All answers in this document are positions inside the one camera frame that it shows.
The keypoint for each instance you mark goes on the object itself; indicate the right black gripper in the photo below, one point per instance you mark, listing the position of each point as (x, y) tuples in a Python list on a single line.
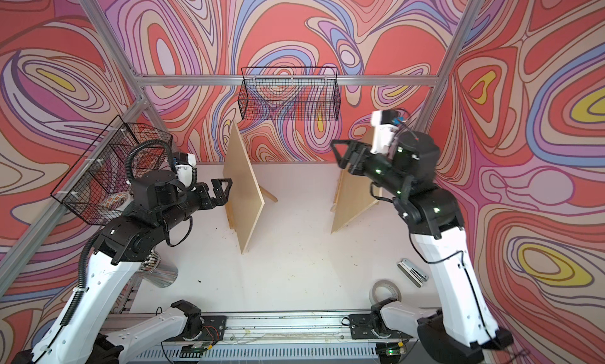
[(357, 149)]

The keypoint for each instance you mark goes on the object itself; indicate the left black wire basket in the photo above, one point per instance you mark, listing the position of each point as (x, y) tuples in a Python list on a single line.
[(100, 170)]

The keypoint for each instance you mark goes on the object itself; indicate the wooden easel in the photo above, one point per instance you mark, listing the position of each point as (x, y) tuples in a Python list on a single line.
[(337, 192), (264, 194)]

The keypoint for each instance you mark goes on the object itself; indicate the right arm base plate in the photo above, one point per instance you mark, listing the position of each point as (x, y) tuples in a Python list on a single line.
[(369, 326)]

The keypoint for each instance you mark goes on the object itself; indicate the clear tape roll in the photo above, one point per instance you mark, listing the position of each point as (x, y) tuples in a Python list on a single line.
[(382, 290)]

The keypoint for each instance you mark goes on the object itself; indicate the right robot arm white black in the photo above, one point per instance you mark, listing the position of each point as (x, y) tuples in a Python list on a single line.
[(462, 328)]

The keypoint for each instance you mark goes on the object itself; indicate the plywood board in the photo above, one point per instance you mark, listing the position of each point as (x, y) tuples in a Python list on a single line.
[(354, 200), (245, 199)]

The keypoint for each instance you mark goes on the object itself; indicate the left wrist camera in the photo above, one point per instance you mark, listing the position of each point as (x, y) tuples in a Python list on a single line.
[(185, 168)]

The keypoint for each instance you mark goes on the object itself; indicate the black wire basket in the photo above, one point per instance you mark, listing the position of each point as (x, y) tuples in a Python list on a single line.
[(290, 93), (100, 170)]

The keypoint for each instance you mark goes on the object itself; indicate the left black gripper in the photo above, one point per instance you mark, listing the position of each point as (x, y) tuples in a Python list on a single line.
[(220, 196)]

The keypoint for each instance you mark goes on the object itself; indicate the silver stapler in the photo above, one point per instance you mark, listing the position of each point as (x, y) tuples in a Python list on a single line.
[(414, 274)]

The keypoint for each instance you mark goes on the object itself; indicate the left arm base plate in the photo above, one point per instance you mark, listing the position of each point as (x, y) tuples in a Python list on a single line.
[(210, 327)]

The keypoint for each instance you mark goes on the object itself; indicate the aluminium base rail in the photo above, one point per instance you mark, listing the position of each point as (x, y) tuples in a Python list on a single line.
[(266, 337)]

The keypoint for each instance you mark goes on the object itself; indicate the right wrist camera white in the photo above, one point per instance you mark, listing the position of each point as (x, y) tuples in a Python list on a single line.
[(385, 124)]

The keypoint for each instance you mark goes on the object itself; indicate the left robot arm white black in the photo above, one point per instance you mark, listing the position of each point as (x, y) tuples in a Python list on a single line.
[(163, 197)]

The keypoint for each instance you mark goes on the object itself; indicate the back black wire basket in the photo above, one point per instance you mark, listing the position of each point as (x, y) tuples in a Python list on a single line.
[(290, 93)]

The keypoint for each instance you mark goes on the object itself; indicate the silver cup of pencils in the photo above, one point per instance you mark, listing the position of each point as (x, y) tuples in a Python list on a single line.
[(159, 271)]

